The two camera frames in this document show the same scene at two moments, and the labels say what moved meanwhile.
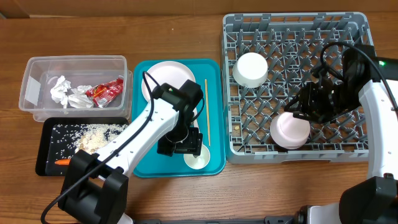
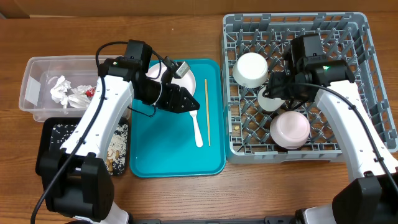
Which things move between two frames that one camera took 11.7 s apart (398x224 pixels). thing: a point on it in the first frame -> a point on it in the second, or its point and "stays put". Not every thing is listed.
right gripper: x=312 y=106 -> x=280 y=88
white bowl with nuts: x=250 y=70 stays put
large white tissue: x=78 y=98 stays put
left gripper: x=194 y=145 -> x=179 y=104
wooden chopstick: x=208 y=114 stays put
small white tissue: x=58 y=92 stays put
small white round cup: x=200 y=161 -> x=268 y=103
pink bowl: x=289 y=132 stays put
